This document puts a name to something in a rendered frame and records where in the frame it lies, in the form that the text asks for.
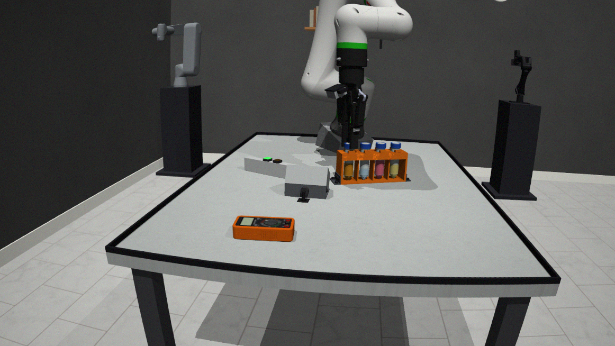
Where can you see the orange tube rack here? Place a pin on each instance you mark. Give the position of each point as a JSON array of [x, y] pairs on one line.
[[372, 155]]

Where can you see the orange digital multimeter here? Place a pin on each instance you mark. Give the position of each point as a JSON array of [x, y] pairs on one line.
[[264, 228]]

